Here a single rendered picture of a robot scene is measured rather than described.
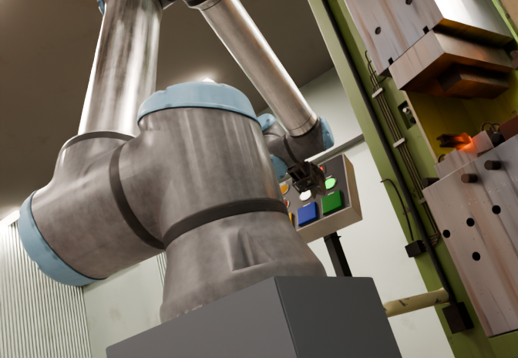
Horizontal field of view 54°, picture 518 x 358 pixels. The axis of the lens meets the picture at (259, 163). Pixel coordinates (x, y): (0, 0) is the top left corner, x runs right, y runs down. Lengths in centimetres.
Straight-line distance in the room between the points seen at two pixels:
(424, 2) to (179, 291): 142
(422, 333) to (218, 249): 514
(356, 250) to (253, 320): 539
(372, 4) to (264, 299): 158
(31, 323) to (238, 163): 766
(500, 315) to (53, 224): 120
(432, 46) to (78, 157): 126
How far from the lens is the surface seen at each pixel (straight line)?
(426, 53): 173
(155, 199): 59
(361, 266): 579
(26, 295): 822
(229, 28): 116
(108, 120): 77
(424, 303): 173
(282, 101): 126
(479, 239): 153
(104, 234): 64
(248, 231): 52
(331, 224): 175
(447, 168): 165
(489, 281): 154
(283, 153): 137
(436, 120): 197
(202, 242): 53
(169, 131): 58
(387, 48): 183
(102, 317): 841
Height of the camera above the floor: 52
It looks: 23 degrees up
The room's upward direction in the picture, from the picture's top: 17 degrees counter-clockwise
